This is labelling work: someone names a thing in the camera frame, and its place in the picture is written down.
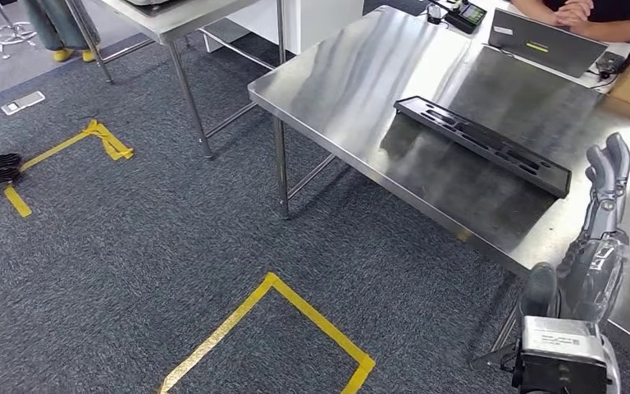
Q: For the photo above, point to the yellow floor tape square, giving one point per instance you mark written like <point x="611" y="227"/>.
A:
<point x="271" y="280"/>

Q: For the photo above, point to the white floor socket plate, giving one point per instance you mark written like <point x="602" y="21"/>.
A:
<point x="21" y="103"/>

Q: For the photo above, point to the small black gadget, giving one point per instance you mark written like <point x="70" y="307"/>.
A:
<point x="434" y="13"/>

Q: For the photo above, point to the black transmitter with screen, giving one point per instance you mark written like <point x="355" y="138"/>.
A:
<point x="467" y="16"/>

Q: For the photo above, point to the white cabinet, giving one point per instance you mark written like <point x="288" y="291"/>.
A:
<point x="320" y="21"/>

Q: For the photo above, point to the short yellow tape strip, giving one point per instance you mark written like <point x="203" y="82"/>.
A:
<point x="17" y="202"/>

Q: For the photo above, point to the grey metal panel part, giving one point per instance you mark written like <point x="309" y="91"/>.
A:
<point x="144" y="2"/>

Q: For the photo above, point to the white desk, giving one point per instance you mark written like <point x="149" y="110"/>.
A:
<point x="497" y="8"/>

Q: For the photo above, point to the person's right hand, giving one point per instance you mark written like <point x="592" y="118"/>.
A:
<point x="564" y="15"/>

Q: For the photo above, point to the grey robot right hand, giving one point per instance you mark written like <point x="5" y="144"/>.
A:
<point x="592" y="283"/>

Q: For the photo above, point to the grey laptop with yellow sticker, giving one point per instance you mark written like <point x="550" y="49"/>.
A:
<point x="543" y="43"/>

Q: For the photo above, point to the small black desk adapter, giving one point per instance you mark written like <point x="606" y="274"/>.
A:
<point x="611" y="62"/>

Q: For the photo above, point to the person's left hand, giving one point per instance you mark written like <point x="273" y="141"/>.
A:
<point x="584" y="10"/>

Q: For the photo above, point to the black plastic panel part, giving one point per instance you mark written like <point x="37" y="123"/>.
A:
<point x="483" y="147"/>

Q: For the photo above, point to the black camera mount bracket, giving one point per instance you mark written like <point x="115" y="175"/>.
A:
<point x="559" y="378"/>

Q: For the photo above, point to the stainless steel workbench table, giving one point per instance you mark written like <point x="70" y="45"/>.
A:
<point x="375" y="81"/>

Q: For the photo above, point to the person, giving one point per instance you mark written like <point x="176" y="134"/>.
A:
<point x="48" y="21"/>
<point x="619" y="8"/>

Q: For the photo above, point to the yellow shoe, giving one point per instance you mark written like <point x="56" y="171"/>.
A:
<point x="63" y="55"/>
<point x="89" y="55"/>

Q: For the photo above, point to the crumpled yellow floor tape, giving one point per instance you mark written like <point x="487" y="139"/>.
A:
<point x="109" y="142"/>

